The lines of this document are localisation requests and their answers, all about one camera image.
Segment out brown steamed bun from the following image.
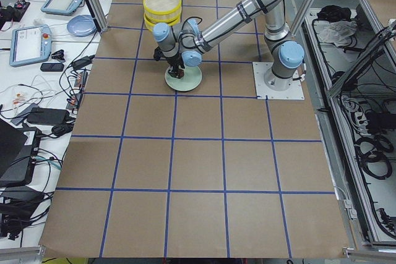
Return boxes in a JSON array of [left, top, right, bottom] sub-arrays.
[[174, 69, 184, 79]]

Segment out yellow bamboo steamer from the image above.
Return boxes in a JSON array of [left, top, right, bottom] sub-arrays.
[[144, 14, 181, 32], [143, 0, 182, 22]]

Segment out far teach pendant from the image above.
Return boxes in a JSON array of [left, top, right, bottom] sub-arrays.
[[41, 0, 83, 15]]

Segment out black laptop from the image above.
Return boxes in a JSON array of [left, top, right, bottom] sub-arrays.
[[1, 120, 41, 187]]

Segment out black power adapter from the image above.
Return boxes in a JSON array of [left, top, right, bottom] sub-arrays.
[[27, 108, 69, 126]]

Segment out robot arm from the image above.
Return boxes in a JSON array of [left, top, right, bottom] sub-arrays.
[[153, 0, 296, 79]]

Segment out teach pendant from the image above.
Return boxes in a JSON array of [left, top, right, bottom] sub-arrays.
[[9, 25, 52, 67], [41, 0, 83, 15]]

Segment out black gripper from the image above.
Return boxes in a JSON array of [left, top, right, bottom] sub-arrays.
[[153, 46, 185, 77]]

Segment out near teach pendant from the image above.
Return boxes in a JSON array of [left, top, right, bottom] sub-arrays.
[[9, 25, 52, 67]]

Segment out blue plate on desk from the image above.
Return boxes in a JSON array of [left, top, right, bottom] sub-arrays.
[[66, 15, 97, 37]]

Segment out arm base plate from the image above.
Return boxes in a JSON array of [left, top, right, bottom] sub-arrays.
[[252, 62, 305, 100]]

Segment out mint green plate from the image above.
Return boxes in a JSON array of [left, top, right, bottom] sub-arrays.
[[165, 66, 202, 92]]

